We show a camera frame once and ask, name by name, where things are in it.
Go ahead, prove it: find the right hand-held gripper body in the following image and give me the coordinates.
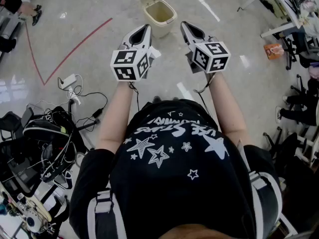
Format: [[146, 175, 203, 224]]
[[184, 41, 232, 74]]

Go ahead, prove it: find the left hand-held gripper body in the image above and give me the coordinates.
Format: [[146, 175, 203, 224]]
[[110, 44, 161, 82]]

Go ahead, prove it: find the person's right forearm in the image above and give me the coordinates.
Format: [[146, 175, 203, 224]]
[[208, 71, 251, 148]]

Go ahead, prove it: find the person's left forearm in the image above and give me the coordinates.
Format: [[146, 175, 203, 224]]
[[96, 80, 140, 151]]

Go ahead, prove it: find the white power strip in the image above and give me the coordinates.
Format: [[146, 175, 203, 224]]
[[59, 74, 83, 89]]

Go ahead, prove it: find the orange bag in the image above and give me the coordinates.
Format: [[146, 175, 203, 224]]
[[263, 43, 285, 60]]

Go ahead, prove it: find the black office chair star base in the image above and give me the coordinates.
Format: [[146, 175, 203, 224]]
[[67, 98, 102, 151]]

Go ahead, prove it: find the white desk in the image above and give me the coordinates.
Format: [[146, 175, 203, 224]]
[[236, 0, 319, 38]]

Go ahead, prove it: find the black office chair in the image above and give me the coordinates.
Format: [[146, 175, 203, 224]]
[[263, 125, 319, 170], [273, 31, 319, 71]]

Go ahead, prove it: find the black backpack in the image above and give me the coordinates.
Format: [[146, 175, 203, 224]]
[[22, 106, 87, 154]]

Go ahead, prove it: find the person's black star T-shirt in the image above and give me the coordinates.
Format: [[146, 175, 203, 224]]
[[68, 98, 284, 239]]

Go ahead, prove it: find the cluttered wooden table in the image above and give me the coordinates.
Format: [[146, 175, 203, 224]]
[[0, 180, 54, 239]]

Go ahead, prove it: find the right hand-held gripper cable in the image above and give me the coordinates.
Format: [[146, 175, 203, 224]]
[[193, 72, 216, 117]]

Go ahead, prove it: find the left hand-held gripper black cable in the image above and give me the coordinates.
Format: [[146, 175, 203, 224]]
[[128, 81, 141, 112]]

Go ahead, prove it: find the black power adapter with cable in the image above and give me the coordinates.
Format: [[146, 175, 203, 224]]
[[57, 77, 108, 134]]

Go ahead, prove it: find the grey harness strap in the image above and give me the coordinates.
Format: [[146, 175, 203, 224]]
[[87, 189, 128, 239], [236, 138, 284, 239]]

